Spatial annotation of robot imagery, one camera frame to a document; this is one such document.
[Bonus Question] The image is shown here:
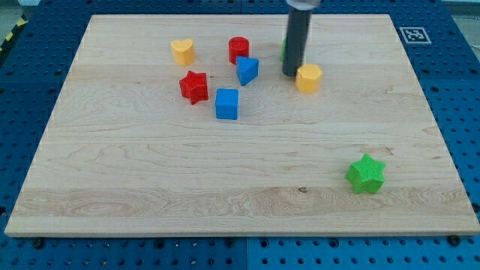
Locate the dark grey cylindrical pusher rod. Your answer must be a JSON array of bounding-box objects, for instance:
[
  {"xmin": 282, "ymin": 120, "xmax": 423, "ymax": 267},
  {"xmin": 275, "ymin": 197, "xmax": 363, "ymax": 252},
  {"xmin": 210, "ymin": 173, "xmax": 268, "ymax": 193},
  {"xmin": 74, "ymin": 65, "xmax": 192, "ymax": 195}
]
[{"xmin": 282, "ymin": 7, "xmax": 312, "ymax": 77}]

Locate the silver metal rod mount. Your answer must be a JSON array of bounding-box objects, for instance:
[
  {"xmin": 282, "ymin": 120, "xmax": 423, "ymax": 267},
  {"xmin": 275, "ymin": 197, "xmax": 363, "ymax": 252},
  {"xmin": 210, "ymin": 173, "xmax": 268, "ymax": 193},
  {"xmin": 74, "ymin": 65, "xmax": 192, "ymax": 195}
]
[{"xmin": 286, "ymin": 0, "xmax": 321, "ymax": 11}]

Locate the green circle block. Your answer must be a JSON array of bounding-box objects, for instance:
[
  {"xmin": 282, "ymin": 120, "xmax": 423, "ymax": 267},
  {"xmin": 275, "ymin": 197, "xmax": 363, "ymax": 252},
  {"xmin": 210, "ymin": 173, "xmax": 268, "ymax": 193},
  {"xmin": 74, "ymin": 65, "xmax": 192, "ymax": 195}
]
[{"xmin": 280, "ymin": 38, "xmax": 287, "ymax": 62}]

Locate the yellow hexagon block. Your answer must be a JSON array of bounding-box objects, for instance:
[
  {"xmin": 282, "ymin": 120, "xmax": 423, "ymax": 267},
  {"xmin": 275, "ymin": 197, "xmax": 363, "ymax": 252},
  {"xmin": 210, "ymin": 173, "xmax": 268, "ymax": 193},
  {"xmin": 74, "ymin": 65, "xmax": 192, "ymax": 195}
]
[{"xmin": 295, "ymin": 64, "xmax": 323, "ymax": 94}]

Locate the blue triangle block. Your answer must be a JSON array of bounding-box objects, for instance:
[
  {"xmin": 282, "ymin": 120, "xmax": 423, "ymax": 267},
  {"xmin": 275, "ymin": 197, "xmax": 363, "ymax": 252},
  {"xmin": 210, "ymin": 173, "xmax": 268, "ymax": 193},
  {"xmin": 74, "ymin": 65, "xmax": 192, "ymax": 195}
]
[{"xmin": 236, "ymin": 56, "xmax": 260, "ymax": 86}]

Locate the red cylinder block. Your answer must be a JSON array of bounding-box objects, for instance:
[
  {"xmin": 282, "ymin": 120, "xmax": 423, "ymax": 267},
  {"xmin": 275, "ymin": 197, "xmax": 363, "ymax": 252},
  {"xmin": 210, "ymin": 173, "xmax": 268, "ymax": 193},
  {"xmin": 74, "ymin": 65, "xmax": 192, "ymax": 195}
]
[{"xmin": 228, "ymin": 36, "xmax": 250, "ymax": 65}]

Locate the blue cube block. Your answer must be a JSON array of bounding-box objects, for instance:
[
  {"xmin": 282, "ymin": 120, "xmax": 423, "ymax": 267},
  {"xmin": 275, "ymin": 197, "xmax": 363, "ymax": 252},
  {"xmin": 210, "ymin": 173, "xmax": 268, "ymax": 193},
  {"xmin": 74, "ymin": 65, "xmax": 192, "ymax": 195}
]
[{"xmin": 215, "ymin": 88, "xmax": 239, "ymax": 120}]

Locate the red star block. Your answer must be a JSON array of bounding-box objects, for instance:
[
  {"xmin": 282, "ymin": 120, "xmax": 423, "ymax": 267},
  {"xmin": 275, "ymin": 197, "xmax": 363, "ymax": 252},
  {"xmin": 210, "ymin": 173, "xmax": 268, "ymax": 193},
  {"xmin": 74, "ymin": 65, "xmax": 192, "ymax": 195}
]
[{"xmin": 179, "ymin": 70, "xmax": 209, "ymax": 105}]

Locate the yellow heart block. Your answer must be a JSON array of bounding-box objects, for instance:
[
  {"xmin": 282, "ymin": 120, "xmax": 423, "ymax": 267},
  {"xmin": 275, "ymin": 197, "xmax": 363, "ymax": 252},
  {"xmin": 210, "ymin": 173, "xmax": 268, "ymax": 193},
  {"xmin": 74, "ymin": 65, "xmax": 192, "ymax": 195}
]
[{"xmin": 170, "ymin": 38, "xmax": 196, "ymax": 66}]

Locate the white fiducial marker tag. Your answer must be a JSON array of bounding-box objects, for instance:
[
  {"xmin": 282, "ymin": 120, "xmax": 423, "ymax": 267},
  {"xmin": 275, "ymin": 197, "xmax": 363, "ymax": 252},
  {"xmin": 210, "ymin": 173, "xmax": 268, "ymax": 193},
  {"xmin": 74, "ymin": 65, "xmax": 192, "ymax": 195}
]
[{"xmin": 400, "ymin": 26, "xmax": 431, "ymax": 44}]

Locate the green star block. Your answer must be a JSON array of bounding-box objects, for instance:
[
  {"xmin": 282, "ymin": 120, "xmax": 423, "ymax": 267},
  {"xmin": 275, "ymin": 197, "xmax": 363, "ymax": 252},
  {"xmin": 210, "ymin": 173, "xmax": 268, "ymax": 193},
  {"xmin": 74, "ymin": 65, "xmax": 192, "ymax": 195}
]
[{"xmin": 345, "ymin": 154, "xmax": 386, "ymax": 194}]

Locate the light wooden board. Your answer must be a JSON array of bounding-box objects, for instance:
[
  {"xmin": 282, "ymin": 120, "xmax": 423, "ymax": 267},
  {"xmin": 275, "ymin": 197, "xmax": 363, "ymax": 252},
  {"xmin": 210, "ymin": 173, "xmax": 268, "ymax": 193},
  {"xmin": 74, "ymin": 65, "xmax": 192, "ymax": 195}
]
[{"xmin": 5, "ymin": 14, "xmax": 479, "ymax": 238}]

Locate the yellow black hazard tape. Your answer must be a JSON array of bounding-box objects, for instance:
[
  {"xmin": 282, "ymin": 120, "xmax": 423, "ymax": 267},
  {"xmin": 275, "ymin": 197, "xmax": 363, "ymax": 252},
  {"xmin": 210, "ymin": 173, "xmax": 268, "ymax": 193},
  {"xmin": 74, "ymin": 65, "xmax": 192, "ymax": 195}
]
[{"xmin": 1, "ymin": 13, "xmax": 29, "ymax": 53}]

